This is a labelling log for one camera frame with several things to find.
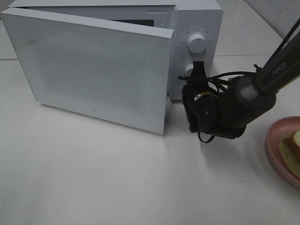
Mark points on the toast sandwich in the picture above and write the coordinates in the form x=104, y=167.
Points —
x=289, y=149

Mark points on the pink plate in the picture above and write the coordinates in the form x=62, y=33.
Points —
x=274, y=136

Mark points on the lower white timer knob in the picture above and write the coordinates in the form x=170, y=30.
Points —
x=188, y=69

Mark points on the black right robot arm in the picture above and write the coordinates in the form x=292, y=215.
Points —
x=223, y=108

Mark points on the upper white power knob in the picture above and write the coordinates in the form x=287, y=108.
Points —
x=196, y=43

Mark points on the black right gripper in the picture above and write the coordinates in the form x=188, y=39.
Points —
x=200, y=103

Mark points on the white microwave oven body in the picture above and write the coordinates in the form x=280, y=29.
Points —
x=181, y=18

